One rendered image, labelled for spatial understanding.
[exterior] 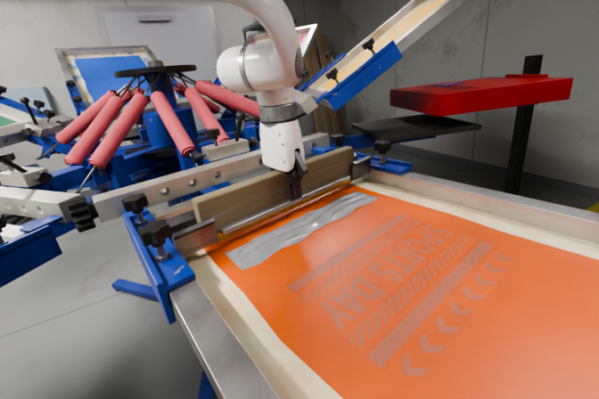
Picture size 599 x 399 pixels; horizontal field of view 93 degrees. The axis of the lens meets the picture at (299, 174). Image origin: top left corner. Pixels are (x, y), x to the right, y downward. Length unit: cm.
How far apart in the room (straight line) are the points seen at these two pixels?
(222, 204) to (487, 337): 43
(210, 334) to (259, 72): 36
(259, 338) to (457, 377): 21
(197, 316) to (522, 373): 35
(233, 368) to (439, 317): 25
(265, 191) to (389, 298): 30
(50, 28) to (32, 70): 51
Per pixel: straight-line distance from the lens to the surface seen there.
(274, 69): 46
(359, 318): 41
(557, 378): 42
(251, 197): 57
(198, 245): 54
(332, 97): 105
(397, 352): 38
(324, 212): 63
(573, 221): 64
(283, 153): 56
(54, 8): 449
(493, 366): 40
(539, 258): 57
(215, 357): 36
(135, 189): 75
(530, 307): 48
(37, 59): 448
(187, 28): 440
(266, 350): 39
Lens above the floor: 126
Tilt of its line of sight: 20 degrees down
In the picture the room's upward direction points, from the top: 6 degrees counter-clockwise
